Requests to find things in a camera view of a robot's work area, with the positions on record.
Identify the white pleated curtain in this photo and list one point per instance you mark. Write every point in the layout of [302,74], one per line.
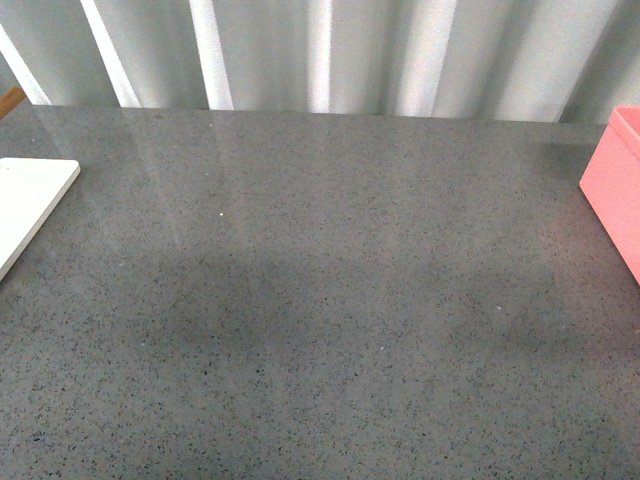
[549,61]

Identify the white rectangular tray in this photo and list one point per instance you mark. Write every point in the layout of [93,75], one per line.
[31,188]

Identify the pink plastic bin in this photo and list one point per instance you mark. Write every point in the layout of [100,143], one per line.
[611,184]

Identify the brown wooden chair piece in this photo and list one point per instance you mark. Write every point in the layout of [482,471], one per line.
[10,99]

